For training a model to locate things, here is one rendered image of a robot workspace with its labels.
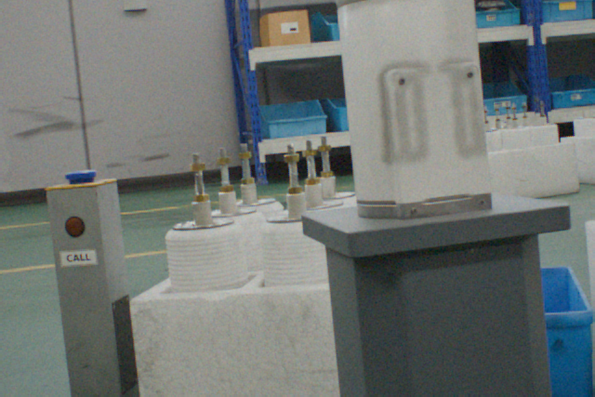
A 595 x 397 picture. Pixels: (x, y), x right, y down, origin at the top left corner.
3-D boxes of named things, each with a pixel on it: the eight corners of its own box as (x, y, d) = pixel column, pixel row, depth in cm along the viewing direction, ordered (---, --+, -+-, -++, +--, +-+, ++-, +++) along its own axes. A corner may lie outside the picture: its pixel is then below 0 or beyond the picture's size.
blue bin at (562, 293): (602, 416, 106) (594, 311, 105) (504, 418, 108) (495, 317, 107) (577, 347, 135) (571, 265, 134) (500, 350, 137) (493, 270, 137)
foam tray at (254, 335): (482, 441, 102) (468, 278, 101) (145, 450, 110) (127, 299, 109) (482, 348, 140) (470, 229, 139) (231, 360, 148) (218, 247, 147)
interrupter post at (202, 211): (216, 227, 114) (213, 200, 113) (197, 230, 113) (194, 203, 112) (210, 226, 116) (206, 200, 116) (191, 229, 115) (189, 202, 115)
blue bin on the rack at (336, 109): (319, 132, 601) (315, 99, 600) (376, 126, 609) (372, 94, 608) (339, 132, 552) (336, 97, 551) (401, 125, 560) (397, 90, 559)
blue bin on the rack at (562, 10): (508, 33, 628) (505, 1, 626) (560, 28, 635) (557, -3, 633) (541, 24, 579) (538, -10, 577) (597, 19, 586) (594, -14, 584)
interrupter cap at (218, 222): (244, 226, 112) (243, 219, 112) (183, 234, 109) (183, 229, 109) (222, 222, 119) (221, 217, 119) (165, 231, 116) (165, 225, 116)
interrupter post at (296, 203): (285, 221, 112) (283, 194, 112) (304, 218, 113) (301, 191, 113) (292, 223, 110) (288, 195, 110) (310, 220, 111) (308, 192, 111)
